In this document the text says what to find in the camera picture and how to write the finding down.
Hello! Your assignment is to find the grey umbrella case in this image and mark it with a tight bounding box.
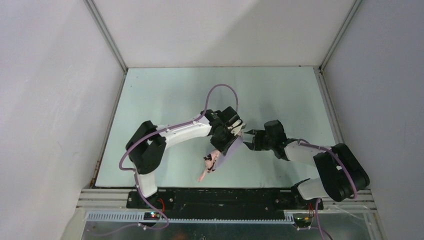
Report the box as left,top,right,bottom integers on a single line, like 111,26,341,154
210,134,243,172

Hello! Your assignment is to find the pink black folding umbrella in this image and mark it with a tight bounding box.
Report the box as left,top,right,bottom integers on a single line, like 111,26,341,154
197,149,224,182

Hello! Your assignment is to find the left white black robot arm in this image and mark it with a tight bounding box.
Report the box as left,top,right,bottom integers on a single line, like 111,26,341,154
122,106,246,198

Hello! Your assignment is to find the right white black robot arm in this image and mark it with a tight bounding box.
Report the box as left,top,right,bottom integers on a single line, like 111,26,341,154
243,120,370,202

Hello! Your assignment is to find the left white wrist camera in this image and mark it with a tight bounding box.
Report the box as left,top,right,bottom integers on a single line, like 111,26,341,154
228,119,246,136

